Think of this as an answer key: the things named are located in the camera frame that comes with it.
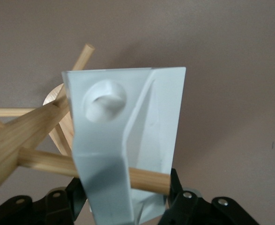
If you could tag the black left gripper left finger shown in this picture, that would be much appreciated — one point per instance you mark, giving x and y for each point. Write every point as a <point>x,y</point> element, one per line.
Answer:
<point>34,211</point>

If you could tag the brown table cover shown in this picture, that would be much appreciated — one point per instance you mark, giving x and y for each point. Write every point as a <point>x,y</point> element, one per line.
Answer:
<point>198,35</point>

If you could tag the white angular cup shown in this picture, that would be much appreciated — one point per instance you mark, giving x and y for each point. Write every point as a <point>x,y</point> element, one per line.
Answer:
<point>109,140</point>

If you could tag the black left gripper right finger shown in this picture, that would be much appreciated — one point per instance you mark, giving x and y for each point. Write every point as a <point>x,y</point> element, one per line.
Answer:
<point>198,211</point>

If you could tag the wooden cup rack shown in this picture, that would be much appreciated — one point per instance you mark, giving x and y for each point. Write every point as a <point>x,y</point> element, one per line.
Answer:
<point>22,133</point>

